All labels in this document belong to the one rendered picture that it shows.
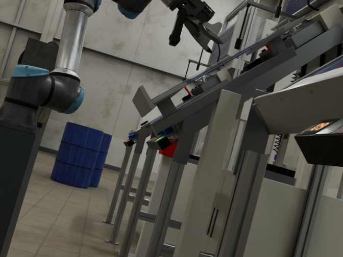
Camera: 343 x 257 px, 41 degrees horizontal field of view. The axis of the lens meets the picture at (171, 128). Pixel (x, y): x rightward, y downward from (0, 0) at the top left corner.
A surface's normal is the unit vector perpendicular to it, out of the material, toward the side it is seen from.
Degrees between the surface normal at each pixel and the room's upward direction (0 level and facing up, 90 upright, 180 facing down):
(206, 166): 90
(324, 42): 90
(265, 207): 90
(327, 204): 90
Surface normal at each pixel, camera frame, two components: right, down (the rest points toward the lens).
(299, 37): 0.17, -0.03
